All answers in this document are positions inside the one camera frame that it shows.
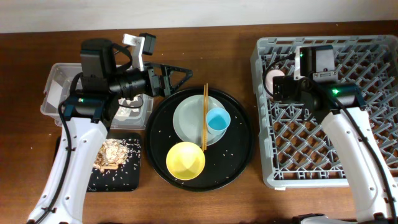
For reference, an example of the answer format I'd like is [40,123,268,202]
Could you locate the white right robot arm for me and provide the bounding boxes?
[269,45,397,223]

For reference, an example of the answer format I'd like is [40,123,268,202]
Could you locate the round black serving tray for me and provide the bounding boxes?
[145,87,254,192]

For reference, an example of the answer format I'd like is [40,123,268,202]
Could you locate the wooden chopstick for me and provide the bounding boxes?
[203,83,208,151]
[201,83,208,152]

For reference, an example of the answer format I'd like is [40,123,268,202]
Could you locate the clear plastic waste bin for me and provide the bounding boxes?
[40,63,154,130]

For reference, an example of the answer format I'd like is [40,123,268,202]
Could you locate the rice and peanut food scraps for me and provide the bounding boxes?
[93,139,129,173]

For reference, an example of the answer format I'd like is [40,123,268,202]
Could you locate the crumpled white tissue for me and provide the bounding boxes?
[116,95,144,116]

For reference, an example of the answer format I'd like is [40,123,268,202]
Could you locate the white round plate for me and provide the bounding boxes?
[172,95,226,146]

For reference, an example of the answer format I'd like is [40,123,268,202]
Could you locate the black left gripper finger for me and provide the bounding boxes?
[144,62,192,73]
[164,68,193,96]

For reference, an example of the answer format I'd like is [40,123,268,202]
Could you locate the grey plastic dishwasher rack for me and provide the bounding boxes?
[250,35,397,190]

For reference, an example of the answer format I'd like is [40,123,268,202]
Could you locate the black rectangular tray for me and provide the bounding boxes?
[54,133,142,193]

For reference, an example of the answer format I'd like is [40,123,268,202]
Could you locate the yellow bowl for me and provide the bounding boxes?
[165,142,205,180]

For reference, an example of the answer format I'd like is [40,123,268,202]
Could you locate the pink plastic cup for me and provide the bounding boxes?
[265,70,285,99]

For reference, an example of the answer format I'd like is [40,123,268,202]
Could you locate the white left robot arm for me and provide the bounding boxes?
[27,39,193,223]

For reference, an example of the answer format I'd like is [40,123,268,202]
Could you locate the light blue plastic cup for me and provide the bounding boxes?
[206,108,231,136]

